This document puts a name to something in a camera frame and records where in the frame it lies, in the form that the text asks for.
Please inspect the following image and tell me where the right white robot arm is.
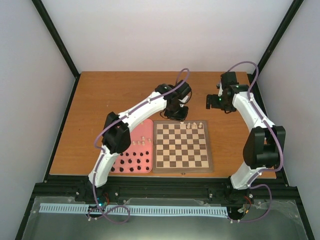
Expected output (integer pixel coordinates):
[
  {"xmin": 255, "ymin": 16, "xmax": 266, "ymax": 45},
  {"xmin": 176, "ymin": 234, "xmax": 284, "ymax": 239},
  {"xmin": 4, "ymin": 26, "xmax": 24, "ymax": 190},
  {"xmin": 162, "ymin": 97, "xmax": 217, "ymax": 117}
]
[{"xmin": 206, "ymin": 71, "xmax": 286, "ymax": 203}]

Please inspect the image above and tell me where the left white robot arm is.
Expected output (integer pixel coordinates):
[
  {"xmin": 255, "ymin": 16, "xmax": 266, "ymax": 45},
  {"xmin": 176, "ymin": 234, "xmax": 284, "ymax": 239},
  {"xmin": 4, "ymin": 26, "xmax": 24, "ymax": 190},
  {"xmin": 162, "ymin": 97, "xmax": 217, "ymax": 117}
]
[{"xmin": 86, "ymin": 81, "xmax": 192, "ymax": 202}]

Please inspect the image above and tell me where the left circuit board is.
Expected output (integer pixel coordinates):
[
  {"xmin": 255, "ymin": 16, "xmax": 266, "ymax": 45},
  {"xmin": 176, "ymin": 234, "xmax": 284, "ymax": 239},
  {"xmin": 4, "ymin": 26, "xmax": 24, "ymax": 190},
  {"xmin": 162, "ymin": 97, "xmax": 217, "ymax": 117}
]
[{"xmin": 97, "ymin": 192, "xmax": 110, "ymax": 207}]

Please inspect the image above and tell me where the wooden chessboard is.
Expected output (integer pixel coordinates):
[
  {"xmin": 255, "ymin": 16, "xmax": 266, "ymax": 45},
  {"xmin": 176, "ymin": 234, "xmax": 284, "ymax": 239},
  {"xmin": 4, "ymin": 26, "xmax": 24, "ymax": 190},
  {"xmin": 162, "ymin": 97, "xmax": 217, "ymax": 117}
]
[{"xmin": 152, "ymin": 120, "xmax": 214, "ymax": 175}]

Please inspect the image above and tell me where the pink plastic tray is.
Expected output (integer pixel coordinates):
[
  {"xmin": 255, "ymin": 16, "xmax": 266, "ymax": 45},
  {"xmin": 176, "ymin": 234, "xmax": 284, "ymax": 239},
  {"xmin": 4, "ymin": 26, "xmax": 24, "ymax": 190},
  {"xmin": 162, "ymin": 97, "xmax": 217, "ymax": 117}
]
[{"xmin": 110, "ymin": 119, "xmax": 153, "ymax": 174}]

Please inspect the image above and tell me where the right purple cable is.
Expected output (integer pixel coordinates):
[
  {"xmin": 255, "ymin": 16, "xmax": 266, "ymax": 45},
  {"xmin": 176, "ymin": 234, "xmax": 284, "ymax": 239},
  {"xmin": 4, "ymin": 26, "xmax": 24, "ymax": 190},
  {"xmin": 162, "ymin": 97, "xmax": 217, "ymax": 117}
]
[{"xmin": 221, "ymin": 61, "xmax": 285, "ymax": 224}]

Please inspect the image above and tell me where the purple cable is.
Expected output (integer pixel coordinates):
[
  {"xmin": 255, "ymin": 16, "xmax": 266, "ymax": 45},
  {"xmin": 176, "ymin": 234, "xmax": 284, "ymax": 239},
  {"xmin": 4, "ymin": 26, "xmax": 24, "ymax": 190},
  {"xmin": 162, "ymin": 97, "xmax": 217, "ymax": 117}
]
[
  {"xmin": 221, "ymin": 61, "xmax": 285, "ymax": 224},
  {"xmin": 87, "ymin": 68, "xmax": 190, "ymax": 224}
]

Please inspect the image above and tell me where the right black frame post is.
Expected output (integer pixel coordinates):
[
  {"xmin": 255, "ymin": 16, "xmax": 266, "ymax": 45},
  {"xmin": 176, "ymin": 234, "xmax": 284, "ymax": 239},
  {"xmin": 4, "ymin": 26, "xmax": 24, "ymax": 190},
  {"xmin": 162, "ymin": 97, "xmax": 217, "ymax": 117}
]
[{"xmin": 251, "ymin": 0, "xmax": 305, "ymax": 79}]

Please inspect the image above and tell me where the black frame post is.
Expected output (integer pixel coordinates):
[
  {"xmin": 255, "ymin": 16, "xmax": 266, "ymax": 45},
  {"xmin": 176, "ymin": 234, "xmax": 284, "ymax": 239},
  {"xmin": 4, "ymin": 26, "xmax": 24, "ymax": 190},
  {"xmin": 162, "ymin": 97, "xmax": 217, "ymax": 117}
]
[
  {"xmin": 31, "ymin": 0, "xmax": 81, "ymax": 79},
  {"xmin": 251, "ymin": 0, "xmax": 305, "ymax": 79}
]

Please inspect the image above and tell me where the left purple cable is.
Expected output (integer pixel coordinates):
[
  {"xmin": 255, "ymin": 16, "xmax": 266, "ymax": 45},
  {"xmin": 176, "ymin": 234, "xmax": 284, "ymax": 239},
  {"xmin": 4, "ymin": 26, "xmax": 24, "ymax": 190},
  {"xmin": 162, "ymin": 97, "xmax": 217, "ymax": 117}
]
[{"xmin": 87, "ymin": 68, "xmax": 190, "ymax": 224}]

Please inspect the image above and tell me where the black aluminium frame rail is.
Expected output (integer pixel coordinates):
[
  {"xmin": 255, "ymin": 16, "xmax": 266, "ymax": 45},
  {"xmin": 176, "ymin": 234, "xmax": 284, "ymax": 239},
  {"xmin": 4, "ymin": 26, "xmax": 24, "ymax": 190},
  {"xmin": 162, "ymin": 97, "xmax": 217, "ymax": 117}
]
[{"xmin": 31, "ymin": 175, "xmax": 299, "ymax": 203}]

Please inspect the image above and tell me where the light blue cable duct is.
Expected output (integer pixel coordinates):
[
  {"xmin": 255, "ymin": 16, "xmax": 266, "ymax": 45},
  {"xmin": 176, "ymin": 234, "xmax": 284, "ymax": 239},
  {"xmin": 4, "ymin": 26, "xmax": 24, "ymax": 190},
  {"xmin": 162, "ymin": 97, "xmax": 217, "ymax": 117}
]
[{"xmin": 38, "ymin": 203, "xmax": 228, "ymax": 218}]

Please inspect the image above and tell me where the left black frame post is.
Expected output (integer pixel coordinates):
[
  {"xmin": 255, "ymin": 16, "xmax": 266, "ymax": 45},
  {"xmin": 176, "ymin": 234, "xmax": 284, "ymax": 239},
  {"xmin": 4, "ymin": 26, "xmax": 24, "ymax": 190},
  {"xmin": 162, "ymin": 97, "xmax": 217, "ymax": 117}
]
[{"xmin": 31, "ymin": 0, "xmax": 81, "ymax": 79}]

